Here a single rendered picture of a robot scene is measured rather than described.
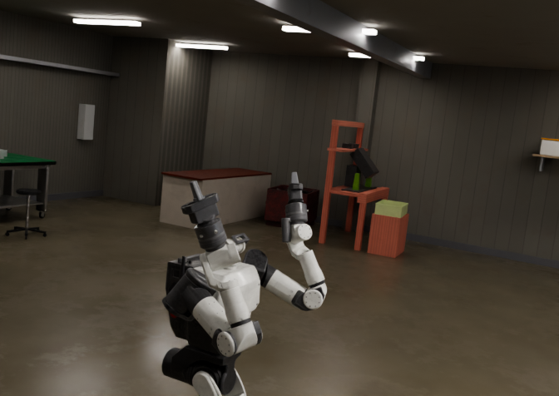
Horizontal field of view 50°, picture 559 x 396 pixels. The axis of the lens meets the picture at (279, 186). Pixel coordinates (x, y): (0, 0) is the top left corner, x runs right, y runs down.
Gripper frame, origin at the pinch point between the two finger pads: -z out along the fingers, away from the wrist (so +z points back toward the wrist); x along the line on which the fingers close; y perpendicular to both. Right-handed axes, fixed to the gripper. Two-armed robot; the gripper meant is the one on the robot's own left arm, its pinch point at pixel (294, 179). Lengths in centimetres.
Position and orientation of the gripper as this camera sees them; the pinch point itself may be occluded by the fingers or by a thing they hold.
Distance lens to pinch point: 247.9
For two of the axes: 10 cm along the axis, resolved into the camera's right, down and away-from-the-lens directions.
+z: 0.5, 9.6, -2.6
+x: 0.6, -2.6, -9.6
